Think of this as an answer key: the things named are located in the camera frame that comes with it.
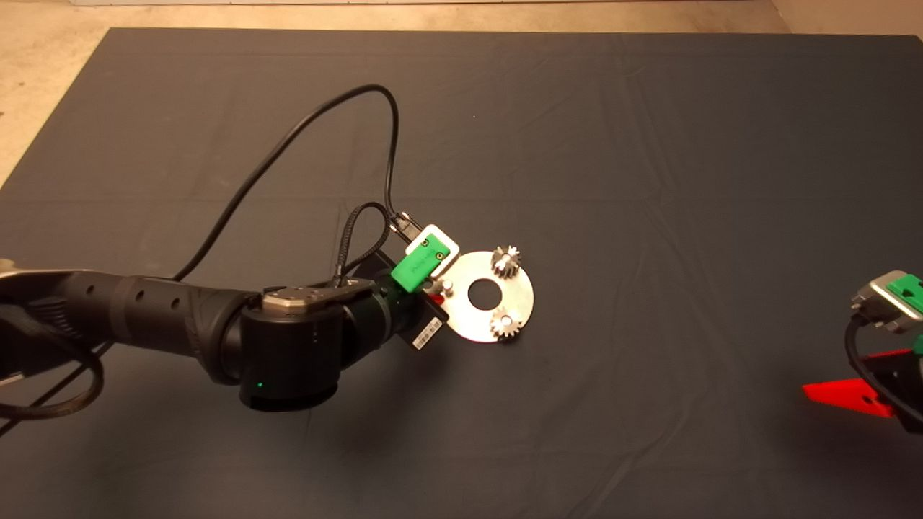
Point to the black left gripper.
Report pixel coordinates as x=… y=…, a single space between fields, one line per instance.
x=411 y=321

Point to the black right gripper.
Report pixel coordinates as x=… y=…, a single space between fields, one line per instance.
x=901 y=389

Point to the small steel planetary gear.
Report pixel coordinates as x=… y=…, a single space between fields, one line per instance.
x=505 y=268
x=499 y=330

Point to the round metal carrier plate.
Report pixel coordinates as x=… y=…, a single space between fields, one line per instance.
x=476 y=324

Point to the dark grey table cloth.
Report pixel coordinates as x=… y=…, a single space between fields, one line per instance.
x=577 y=108

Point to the bright green camera mount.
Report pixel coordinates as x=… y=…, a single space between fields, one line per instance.
x=910 y=288
x=418 y=265

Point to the small silver camera box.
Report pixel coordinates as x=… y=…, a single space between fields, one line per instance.
x=883 y=303
x=445 y=241

